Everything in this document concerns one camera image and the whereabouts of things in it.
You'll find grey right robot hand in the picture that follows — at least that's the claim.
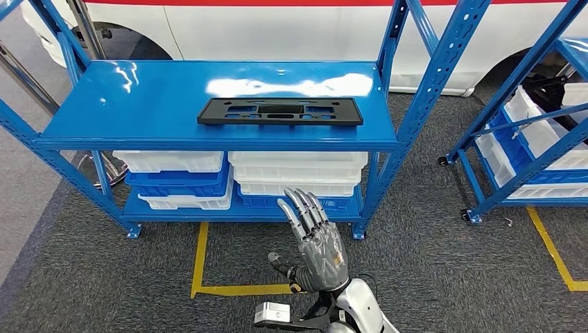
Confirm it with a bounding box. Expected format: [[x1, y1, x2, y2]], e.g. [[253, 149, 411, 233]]
[[268, 187, 350, 295]]

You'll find yellow floor tape square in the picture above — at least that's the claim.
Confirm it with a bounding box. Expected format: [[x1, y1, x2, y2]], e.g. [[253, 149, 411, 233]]
[[525, 207, 588, 292]]

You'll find blue metal shelf rack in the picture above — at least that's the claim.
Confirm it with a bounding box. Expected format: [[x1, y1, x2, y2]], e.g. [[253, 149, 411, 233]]
[[0, 0, 492, 241]]

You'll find black plastic plate bracket part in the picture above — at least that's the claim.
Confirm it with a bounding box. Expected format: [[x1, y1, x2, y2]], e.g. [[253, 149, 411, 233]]
[[197, 97, 364, 127]]

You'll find grey slanted metal bar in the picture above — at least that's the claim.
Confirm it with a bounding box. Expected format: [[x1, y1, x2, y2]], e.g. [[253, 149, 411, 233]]
[[0, 41, 60, 116]]

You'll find white car with red stripe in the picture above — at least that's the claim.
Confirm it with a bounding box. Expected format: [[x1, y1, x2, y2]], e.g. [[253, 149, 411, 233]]
[[20, 0, 588, 97]]

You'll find blue plastic bin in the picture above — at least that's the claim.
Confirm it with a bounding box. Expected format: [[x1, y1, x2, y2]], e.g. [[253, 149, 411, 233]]
[[236, 183, 354, 212], [124, 160, 231, 198], [487, 109, 588, 186]]

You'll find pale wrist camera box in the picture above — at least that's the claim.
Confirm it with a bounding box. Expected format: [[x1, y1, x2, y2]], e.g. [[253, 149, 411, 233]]
[[254, 302, 291, 325]]

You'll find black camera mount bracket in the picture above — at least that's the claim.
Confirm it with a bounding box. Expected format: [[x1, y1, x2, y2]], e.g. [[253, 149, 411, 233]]
[[254, 291, 341, 333]]

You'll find chrome stanchion pole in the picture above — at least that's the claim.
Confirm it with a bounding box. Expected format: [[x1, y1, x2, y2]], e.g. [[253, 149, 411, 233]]
[[64, 0, 130, 189]]

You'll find black curved plastic part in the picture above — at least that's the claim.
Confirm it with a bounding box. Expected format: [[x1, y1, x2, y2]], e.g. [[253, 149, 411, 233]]
[[520, 74, 573, 134]]

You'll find blue wheeled shelf rack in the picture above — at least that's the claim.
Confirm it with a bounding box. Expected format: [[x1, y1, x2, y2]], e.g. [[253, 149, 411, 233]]
[[438, 0, 588, 225]]

